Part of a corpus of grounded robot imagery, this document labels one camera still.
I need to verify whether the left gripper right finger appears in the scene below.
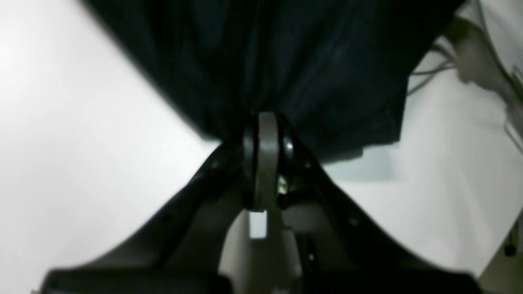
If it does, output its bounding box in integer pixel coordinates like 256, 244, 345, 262
266, 112, 481, 294

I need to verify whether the black T-shirt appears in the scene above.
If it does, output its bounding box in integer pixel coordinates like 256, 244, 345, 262
85, 0, 463, 160

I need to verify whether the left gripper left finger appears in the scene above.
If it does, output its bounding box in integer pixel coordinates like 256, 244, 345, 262
40, 135, 257, 294

